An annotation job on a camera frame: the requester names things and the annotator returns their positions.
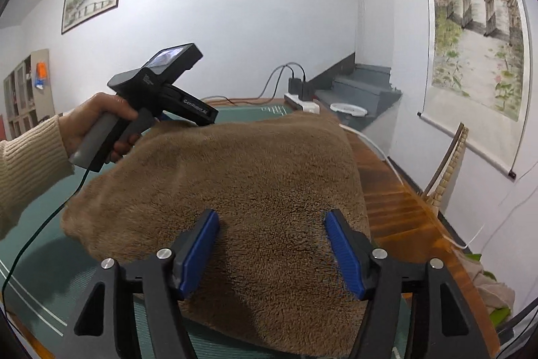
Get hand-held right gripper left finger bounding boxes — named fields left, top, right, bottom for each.
left=63, top=209, right=220, bottom=359

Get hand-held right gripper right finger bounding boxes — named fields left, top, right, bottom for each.
left=323, top=209, right=492, bottom=359

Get brown fleece garment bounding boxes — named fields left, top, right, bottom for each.
left=61, top=113, right=373, bottom=357

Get person's left forearm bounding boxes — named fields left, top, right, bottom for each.
left=0, top=115, right=76, bottom=241

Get person's left hand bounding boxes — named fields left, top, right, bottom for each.
left=59, top=92, right=139, bottom=161

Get framed landscape picture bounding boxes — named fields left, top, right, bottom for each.
left=61, top=0, right=124, bottom=35

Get grey glass-door cabinet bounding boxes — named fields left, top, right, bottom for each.
left=3, top=48, right=55, bottom=129

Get white round plate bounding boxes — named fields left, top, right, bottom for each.
left=330, top=102, right=369, bottom=118

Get beige cloth pile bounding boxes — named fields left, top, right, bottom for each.
left=453, top=252, right=516, bottom=328

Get black charger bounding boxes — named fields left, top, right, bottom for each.
left=286, top=77, right=308, bottom=99

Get green table mat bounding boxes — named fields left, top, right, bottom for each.
left=0, top=100, right=417, bottom=359

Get white power strip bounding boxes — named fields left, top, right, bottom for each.
left=283, top=92, right=322, bottom=114

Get grey steps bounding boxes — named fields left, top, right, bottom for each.
left=306, top=51, right=403, bottom=133

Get black cable on table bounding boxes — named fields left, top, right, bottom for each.
left=201, top=95, right=291, bottom=108

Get white power cable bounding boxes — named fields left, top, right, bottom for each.
left=338, top=122, right=485, bottom=251

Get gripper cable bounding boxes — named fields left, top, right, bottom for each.
left=1, top=168, right=90, bottom=301

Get grey charger cables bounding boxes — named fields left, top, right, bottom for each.
left=256, top=62, right=307, bottom=101

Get hanging wall scroll painting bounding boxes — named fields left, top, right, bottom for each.
left=414, top=0, right=531, bottom=180

